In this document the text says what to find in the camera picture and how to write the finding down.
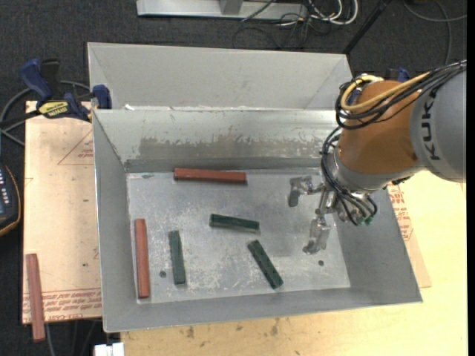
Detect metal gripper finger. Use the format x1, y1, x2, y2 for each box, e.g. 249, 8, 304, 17
302, 208, 333, 256
288, 176, 324, 208

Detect dark green flat block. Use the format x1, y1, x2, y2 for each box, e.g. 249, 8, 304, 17
208, 213, 261, 234
246, 239, 285, 290
167, 230, 187, 286

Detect red-brown flat block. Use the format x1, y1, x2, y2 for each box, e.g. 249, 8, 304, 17
173, 167, 248, 185
24, 253, 47, 343
134, 218, 152, 300

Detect grey metal bin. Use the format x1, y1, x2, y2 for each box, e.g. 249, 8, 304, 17
87, 42, 424, 334

